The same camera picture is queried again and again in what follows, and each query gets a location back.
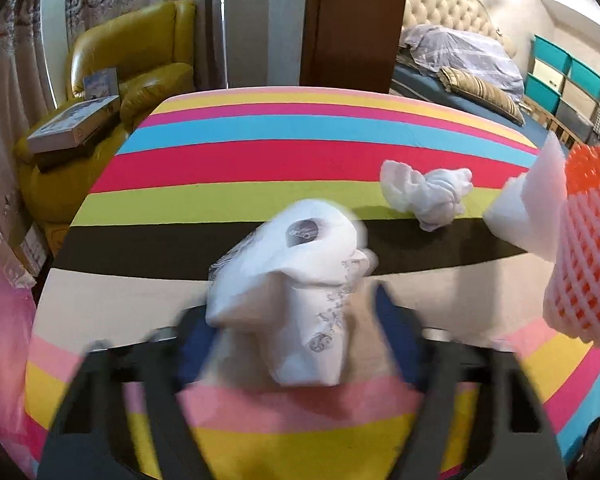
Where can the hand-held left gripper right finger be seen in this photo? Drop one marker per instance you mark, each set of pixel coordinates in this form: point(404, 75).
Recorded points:
point(402, 340)

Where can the lilac blanket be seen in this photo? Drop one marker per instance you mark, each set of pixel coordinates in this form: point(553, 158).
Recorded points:
point(460, 50)

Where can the rainbow striped tablecloth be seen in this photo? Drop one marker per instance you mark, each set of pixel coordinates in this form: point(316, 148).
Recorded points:
point(280, 160)

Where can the white printed plastic bag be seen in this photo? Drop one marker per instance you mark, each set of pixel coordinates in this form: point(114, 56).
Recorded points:
point(300, 270)

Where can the grey flat box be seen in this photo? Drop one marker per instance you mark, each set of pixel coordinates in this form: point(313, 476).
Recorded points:
point(70, 125)

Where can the white foam sheet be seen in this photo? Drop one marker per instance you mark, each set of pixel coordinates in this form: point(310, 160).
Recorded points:
point(525, 210)

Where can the stack of storage bins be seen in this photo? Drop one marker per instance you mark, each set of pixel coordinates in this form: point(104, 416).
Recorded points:
point(550, 60)

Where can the blue bed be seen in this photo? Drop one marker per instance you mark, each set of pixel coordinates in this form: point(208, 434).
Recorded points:
point(410, 80)

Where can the brown wooden door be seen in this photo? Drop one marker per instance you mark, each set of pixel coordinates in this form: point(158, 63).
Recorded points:
point(355, 20)

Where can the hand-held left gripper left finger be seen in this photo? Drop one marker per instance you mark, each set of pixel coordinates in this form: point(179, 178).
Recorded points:
point(195, 350)

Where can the white twisted cloth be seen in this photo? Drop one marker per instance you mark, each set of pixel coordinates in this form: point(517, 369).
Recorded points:
point(430, 200)

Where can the cream tufted headboard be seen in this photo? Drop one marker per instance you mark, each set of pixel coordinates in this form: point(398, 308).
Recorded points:
point(445, 5)

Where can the cardboard box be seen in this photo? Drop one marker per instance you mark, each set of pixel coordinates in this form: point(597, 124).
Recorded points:
point(30, 250)

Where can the orange foam fruit net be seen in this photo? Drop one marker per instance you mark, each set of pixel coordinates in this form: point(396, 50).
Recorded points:
point(585, 270)

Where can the striped pillow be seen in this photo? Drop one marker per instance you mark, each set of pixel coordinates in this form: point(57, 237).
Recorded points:
point(480, 92)

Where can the pink plastic bag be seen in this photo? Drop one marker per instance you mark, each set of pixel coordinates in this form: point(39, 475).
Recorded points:
point(2, 350)

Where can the wooden crib rail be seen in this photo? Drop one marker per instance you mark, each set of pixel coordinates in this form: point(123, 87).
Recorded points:
point(565, 132)

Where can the small blue box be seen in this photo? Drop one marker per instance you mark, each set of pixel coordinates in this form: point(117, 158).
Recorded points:
point(100, 82)

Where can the yellow-green leather armchair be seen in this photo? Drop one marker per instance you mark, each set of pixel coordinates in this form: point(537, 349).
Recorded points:
point(145, 35)

